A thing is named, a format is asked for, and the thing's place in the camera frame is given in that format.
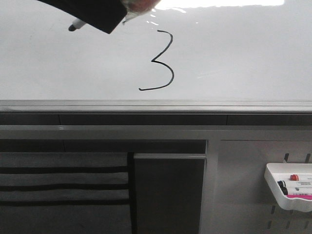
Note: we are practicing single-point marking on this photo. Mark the black-capped marker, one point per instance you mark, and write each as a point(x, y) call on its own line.
point(295, 184)
point(296, 191)

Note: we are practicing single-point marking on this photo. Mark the black-capped marker lower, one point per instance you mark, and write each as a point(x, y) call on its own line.
point(296, 191)

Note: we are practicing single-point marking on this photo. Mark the white plastic wall tray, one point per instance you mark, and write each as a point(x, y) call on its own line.
point(275, 172)

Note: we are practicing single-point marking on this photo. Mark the grey whiteboard marker ledge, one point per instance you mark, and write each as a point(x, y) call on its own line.
point(156, 106)

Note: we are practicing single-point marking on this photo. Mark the pink eraser in tray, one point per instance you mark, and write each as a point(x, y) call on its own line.
point(305, 197)

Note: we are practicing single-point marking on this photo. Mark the red-capped marker in tray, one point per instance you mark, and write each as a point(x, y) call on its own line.
point(300, 177)

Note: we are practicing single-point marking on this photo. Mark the white whiteboard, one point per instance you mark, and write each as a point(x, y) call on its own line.
point(229, 50)

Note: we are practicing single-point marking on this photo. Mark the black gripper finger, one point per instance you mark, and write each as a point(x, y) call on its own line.
point(104, 15)

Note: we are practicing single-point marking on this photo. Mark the grey fabric pocket organizer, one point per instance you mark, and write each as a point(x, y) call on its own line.
point(67, 193)

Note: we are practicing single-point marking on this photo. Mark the white pegboard panel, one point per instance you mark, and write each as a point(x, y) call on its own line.
point(243, 185)

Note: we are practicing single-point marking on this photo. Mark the dark grey flat panel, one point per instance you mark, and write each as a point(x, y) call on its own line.
point(169, 192)

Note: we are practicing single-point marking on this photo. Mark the black-capped marker upper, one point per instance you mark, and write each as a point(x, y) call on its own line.
point(295, 184)

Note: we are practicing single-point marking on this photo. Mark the white black-tipped whiteboard marker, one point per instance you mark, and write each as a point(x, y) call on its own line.
point(134, 8)

